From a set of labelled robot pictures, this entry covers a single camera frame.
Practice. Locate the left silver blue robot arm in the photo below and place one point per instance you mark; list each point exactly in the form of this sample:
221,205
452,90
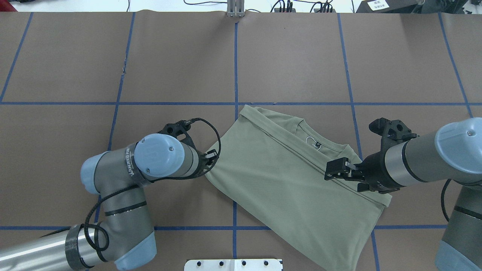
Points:
119,228

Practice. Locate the olive green long-sleeve shirt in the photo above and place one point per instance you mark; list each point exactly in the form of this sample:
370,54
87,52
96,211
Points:
273,164

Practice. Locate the aluminium frame post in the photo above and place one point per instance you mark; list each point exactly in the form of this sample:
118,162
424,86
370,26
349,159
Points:
235,8

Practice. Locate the white labelled black box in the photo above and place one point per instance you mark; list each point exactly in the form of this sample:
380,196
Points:
388,6

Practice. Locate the orange black connector board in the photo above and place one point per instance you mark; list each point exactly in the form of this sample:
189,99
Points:
303,6

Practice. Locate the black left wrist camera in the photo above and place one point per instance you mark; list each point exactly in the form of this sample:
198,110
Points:
179,130

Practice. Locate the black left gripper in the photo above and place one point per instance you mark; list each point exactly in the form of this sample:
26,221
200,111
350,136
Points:
201,164

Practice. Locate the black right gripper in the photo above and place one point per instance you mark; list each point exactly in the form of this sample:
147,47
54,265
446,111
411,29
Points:
375,171

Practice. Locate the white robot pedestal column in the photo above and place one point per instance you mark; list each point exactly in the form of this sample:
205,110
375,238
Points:
234,265

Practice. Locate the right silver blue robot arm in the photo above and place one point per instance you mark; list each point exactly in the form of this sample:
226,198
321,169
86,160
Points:
452,153

